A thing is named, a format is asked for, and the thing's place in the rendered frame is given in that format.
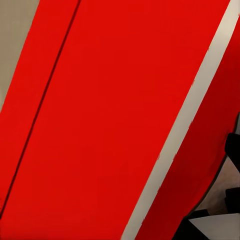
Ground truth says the radio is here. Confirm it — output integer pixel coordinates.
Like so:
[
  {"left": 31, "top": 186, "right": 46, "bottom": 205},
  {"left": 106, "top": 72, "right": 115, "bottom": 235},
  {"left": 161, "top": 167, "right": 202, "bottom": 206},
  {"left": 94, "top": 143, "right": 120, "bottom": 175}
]
[{"left": 0, "top": 0, "right": 240, "bottom": 240}]

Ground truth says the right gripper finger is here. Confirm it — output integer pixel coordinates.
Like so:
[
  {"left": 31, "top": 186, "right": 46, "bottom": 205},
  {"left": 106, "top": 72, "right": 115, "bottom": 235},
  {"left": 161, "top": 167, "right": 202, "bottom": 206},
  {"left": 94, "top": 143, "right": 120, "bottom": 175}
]
[{"left": 224, "top": 132, "right": 240, "bottom": 172}]

